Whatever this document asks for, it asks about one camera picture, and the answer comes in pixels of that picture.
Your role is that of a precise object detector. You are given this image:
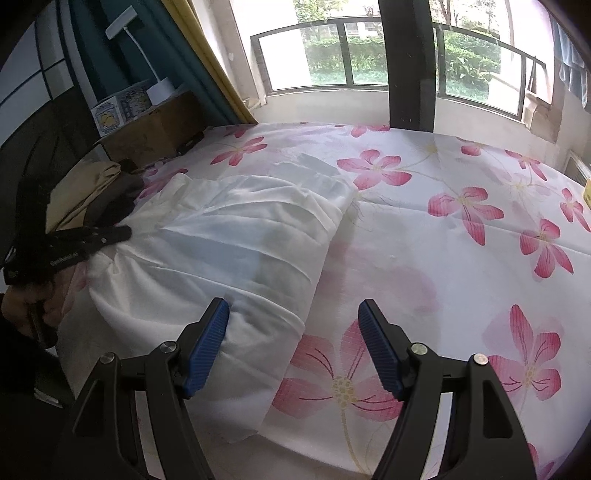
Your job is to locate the white sheer large garment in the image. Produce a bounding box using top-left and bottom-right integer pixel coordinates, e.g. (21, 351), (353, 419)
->
(88, 157), (356, 442)

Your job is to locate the person left hand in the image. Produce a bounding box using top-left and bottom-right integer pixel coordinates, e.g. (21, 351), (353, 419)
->
(1, 268), (74, 337)

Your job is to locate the beige folded garment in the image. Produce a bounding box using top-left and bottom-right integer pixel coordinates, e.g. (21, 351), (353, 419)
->
(46, 159), (121, 233)

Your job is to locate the dark brown folded garment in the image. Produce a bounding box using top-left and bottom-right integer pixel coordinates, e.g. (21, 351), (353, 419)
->
(59, 173), (144, 230)

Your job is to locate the colourful small box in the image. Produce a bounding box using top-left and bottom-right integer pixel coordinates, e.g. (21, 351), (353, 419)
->
(91, 80), (152, 137)

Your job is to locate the brown cardboard box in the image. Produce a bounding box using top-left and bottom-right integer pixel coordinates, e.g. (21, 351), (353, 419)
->
(100, 92), (207, 167)

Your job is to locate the floral pink bed sheet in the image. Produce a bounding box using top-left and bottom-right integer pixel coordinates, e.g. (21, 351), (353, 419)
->
(57, 123), (590, 479)

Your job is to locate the white desk lamp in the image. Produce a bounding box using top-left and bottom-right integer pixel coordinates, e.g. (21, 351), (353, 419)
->
(105, 6), (175, 106)

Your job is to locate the teal curtain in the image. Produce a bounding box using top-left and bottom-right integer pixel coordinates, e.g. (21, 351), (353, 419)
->
(69, 1), (242, 126)

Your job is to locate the yellow tissue pack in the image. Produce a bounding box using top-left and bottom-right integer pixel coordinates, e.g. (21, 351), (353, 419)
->
(583, 179), (591, 209)

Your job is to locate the yellow curtain left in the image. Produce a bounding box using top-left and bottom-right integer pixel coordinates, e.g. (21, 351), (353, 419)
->
(163, 0), (256, 124)

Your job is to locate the white air conditioner unit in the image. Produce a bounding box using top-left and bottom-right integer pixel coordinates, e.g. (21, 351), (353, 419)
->
(564, 150), (591, 187)

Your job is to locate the cardboard box on balcony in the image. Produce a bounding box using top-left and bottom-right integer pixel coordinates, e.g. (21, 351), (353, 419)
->
(523, 91), (562, 143)

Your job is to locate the dark balcony railing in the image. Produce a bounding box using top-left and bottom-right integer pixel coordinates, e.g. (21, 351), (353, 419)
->
(250, 17), (550, 121)

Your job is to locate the light blue hanging towel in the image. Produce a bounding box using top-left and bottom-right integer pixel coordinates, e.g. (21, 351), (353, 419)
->
(551, 18), (590, 111)

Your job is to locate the dark window pillar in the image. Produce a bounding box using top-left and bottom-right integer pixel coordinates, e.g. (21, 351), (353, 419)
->
(379, 0), (436, 132)

